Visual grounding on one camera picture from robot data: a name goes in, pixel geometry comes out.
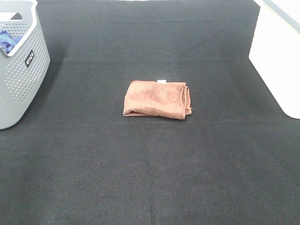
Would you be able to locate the black table mat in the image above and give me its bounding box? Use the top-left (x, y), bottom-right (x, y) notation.
top-left (0, 0), bottom-right (300, 225)

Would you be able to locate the blue cloth in basket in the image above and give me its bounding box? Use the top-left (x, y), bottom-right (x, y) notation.
top-left (0, 31), bottom-right (22, 54)

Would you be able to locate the white plastic basket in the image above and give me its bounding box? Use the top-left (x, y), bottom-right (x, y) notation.
top-left (249, 0), bottom-right (300, 119)

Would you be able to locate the grey perforated laundry basket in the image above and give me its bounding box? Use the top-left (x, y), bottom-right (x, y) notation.
top-left (0, 0), bottom-right (50, 129)

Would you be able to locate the brown microfiber towel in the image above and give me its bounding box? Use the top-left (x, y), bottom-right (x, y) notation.
top-left (123, 81), bottom-right (192, 120)

